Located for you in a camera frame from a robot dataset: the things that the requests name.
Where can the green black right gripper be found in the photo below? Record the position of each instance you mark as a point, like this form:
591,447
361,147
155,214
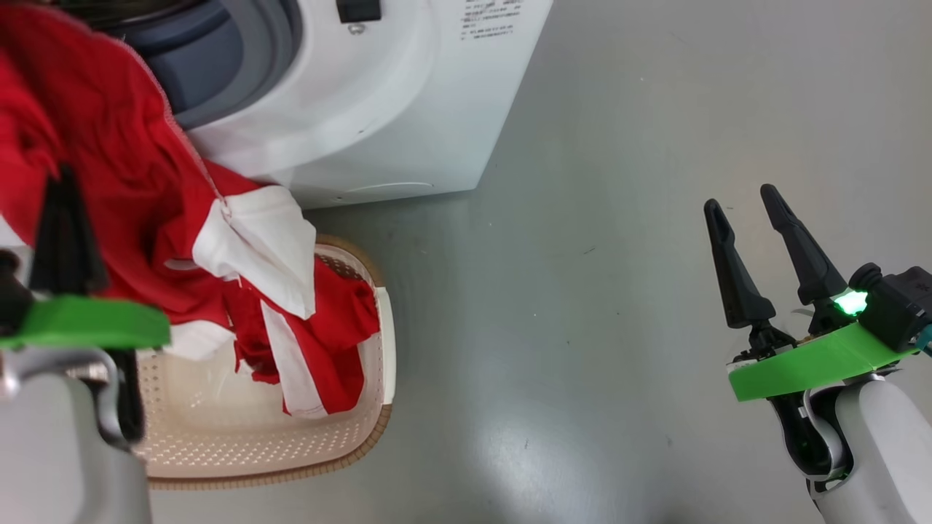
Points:
815,364

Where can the cream perforated basket brown rim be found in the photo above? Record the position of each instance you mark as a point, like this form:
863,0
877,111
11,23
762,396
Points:
218,437

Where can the black text notice sticker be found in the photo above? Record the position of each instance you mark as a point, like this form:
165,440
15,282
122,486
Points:
491,18

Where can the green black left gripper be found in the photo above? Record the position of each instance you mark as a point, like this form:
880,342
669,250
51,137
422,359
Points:
87,324

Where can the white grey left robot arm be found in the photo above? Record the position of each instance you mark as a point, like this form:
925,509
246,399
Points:
65,437

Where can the round white drain filter cover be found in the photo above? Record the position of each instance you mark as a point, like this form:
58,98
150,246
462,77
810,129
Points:
386,191

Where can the black door latch socket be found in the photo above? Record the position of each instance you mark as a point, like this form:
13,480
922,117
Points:
358,10

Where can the red and white garment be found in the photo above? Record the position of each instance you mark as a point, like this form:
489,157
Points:
109,145

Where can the grey rubber washing machine gasket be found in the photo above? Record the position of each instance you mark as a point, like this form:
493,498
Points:
240,58

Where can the white front-load washing machine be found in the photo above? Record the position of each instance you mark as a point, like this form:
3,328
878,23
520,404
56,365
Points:
408,109

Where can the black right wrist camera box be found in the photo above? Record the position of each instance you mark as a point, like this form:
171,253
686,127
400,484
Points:
895,306

